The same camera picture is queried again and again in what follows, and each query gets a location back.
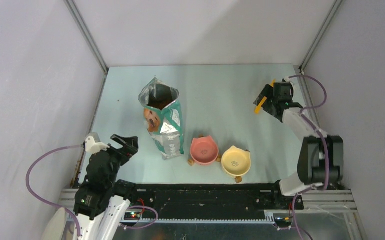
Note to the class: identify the yellow cat-ear pet bowl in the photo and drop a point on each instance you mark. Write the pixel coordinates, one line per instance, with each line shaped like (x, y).
(236, 163)

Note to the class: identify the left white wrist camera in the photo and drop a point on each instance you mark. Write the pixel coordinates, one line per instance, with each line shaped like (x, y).
(93, 145)

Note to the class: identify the corner aluminium post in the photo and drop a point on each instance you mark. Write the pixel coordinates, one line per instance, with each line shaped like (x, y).
(86, 33)
(332, 13)

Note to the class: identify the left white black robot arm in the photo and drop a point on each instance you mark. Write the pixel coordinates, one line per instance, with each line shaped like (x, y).
(102, 199)

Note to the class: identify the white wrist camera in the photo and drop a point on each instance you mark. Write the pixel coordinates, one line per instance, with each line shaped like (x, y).
(93, 145)
(294, 85)

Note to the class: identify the green dog food bag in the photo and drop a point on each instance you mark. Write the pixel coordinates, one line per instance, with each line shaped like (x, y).
(162, 112)

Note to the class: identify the pink cat-ear pet bowl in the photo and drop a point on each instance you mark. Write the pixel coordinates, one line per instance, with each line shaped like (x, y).
(204, 151)

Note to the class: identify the left corner aluminium post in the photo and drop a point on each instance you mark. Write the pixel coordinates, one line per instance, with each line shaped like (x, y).
(86, 33)

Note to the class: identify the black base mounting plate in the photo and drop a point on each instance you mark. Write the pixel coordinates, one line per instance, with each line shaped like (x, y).
(212, 202)

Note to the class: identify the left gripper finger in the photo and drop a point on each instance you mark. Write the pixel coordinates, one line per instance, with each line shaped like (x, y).
(130, 146)
(118, 139)

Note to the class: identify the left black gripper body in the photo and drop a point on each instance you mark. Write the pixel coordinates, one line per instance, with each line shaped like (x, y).
(118, 156)

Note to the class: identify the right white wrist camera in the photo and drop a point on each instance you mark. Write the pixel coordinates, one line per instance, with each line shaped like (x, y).
(294, 85)

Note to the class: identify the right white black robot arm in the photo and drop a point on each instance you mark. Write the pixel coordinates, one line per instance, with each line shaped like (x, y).
(321, 158)

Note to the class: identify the right corner aluminium post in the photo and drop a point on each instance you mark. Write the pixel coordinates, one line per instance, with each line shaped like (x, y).
(332, 13)

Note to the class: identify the aluminium frame rail base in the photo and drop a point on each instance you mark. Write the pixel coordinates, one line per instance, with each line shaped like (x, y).
(334, 202)

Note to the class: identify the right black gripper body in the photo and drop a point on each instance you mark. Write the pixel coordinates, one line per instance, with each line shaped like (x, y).
(269, 106)

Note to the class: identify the orange plastic food scoop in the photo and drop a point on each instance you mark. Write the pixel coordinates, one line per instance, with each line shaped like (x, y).
(265, 96)

